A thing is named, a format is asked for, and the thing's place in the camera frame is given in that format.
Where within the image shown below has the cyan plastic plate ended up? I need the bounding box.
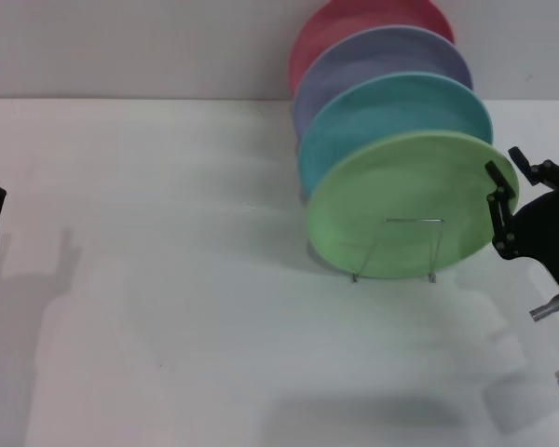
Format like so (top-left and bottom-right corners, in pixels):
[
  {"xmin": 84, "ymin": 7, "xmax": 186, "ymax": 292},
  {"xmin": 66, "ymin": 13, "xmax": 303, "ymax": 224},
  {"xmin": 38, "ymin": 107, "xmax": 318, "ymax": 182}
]
[{"xmin": 297, "ymin": 70, "xmax": 494, "ymax": 196}]

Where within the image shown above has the silver right wrist connector plug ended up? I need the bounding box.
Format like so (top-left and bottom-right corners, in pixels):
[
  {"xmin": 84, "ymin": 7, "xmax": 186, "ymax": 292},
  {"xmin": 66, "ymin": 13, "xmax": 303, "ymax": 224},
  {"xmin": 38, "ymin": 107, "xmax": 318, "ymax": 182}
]
[{"xmin": 529, "ymin": 293, "xmax": 559, "ymax": 323}]

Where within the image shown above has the chrome wire plate rack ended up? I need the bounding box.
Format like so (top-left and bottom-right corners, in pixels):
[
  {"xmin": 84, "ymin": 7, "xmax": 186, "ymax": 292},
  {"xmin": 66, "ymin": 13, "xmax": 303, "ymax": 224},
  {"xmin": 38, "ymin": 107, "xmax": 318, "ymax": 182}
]
[{"xmin": 351, "ymin": 217, "xmax": 444, "ymax": 285}]

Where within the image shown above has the purple plastic plate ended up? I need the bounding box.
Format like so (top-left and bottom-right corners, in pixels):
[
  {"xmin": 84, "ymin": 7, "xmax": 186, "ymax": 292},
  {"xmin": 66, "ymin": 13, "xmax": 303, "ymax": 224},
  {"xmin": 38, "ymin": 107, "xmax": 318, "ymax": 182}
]
[{"xmin": 292, "ymin": 26, "xmax": 474, "ymax": 136}]

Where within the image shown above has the red plastic plate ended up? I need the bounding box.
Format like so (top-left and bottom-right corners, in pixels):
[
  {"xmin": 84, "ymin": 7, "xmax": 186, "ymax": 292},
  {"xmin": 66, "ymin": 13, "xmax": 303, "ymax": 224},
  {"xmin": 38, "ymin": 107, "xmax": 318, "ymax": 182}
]
[{"xmin": 288, "ymin": 0, "xmax": 457, "ymax": 94}]

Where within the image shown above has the green plastic plate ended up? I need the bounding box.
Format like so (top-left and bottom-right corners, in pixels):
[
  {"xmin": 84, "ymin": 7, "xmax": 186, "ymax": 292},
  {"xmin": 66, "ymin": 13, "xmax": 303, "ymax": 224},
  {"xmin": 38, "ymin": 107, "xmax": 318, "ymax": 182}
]
[{"xmin": 306, "ymin": 129, "xmax": 521, "ymax": 282}]

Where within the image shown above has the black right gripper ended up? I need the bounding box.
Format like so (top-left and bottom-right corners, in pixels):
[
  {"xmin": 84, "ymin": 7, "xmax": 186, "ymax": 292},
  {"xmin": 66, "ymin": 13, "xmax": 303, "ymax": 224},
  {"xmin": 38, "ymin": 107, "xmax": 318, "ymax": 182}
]
[{"xmin": 486, "ymin": 146, "xmax": 559, "ymax": 311}]

